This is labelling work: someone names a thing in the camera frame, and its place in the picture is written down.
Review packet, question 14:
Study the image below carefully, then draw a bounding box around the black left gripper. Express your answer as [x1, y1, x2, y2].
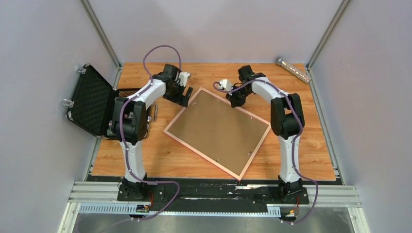
[163, 81, 192, 108]

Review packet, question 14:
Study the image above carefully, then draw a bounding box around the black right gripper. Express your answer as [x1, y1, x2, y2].
[226, 85, 252, 108]

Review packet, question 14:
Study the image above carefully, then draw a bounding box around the wooden picture frame pink inlay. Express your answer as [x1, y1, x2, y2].
[163, 86, 272, 182]

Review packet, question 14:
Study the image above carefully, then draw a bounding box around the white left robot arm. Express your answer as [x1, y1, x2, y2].
[111, 64, 193, 200]

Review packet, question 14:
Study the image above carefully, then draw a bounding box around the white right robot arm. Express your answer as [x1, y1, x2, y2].
[219, 65, 305, 203]

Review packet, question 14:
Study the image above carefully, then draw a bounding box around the glittery silver tube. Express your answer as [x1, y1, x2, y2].
[275, 57, 311, 84]

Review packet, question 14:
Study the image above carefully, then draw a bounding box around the black poker chip case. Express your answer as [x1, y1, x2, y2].
[66, 64, 140, 140]

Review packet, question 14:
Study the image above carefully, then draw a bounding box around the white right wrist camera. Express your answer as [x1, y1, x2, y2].
[217, 79, 233, 93]

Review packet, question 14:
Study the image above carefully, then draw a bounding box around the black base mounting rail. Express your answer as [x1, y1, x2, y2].
[116, 176, 343, 213]

